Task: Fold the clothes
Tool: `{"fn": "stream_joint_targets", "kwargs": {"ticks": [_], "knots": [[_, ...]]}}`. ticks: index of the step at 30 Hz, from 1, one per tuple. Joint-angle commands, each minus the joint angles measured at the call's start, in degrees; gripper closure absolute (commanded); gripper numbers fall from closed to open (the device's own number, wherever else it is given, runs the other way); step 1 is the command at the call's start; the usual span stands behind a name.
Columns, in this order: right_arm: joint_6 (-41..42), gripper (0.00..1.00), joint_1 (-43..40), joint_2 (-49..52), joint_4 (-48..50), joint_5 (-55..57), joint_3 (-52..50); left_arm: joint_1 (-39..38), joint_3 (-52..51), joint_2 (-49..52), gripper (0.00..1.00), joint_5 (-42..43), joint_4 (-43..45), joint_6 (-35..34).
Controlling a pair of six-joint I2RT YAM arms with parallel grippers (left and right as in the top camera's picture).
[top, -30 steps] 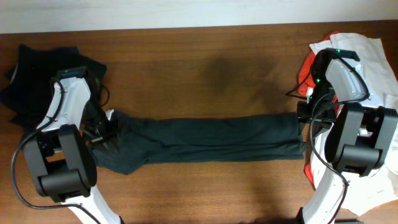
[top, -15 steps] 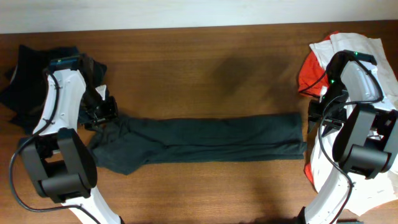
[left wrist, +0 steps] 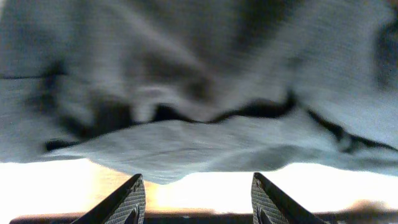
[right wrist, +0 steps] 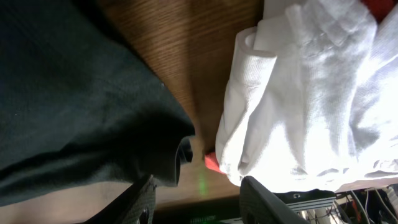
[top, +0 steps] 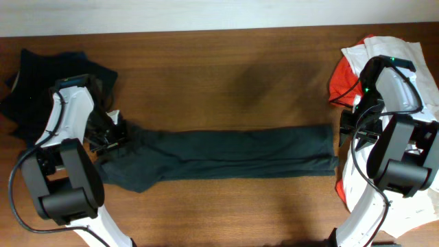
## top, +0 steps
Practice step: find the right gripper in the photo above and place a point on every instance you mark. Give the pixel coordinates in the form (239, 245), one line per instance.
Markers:
(352, 131)

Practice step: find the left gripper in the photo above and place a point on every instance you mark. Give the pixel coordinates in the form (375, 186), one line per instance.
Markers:
(107, 138)

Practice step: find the black Nike t-shirt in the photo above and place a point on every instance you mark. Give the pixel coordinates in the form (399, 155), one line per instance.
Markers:
(153, 156)

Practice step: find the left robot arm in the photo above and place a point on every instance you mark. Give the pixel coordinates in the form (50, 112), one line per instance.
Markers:
(64, 185)

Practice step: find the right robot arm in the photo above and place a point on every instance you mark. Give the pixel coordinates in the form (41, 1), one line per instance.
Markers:
(394, 145)

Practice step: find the red garment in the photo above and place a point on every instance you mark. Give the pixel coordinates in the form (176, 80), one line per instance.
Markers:
(342, 79)

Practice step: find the folded black shirt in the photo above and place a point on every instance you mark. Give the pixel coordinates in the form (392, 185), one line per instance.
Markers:
(34, 96)

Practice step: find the folded navy shirt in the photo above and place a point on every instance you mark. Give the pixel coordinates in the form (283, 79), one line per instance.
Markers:
(79, 55)

